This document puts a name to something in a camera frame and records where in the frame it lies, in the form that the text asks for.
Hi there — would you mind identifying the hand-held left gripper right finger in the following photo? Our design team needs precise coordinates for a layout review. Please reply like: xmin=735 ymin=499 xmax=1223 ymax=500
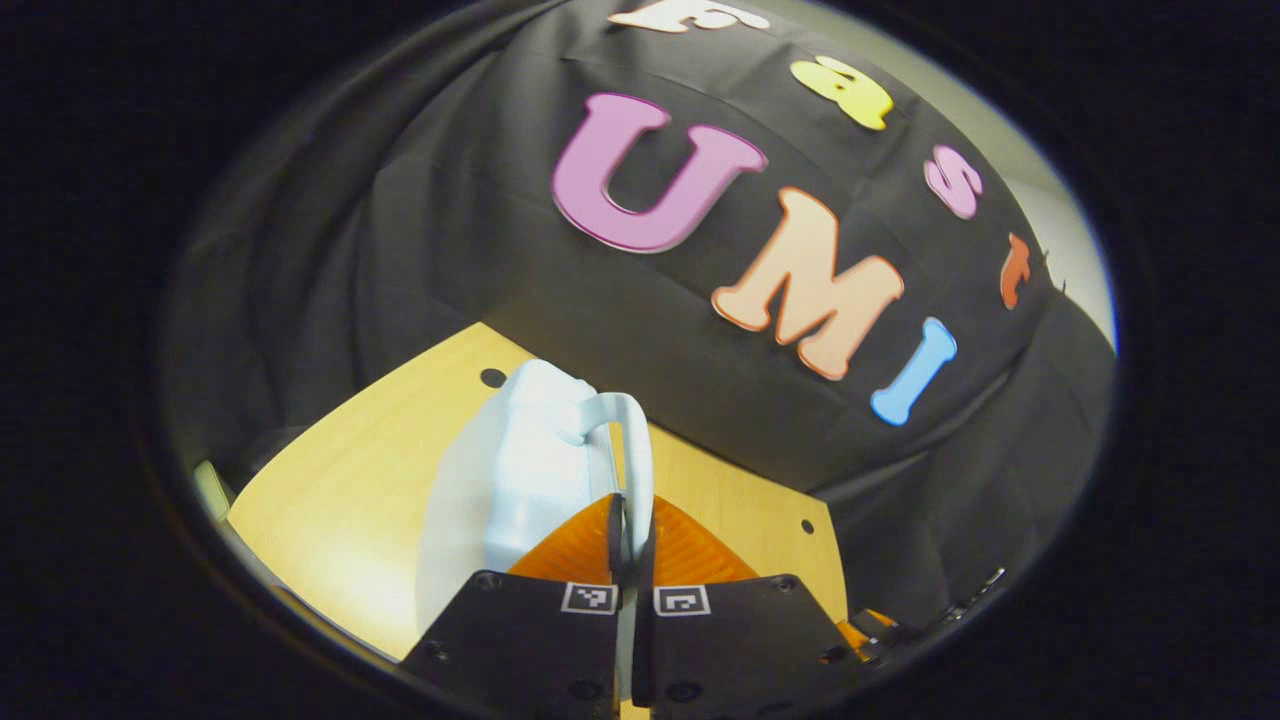
xmin=632 ymin=495 xmax=866 ymax=720

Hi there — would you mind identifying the black backdrop cloth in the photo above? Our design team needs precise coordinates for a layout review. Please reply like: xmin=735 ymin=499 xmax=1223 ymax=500
xmin=160 ymin=0 xmax=1119 ymax=641

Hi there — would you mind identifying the light blue suitcase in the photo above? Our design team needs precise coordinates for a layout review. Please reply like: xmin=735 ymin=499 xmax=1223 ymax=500
xmin=415 ymin=358 xmax=656 ymax=701

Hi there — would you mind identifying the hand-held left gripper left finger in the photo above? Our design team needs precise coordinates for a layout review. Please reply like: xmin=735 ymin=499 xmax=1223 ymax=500
xmin=400 ymin=493 xmax=626 ymax=720

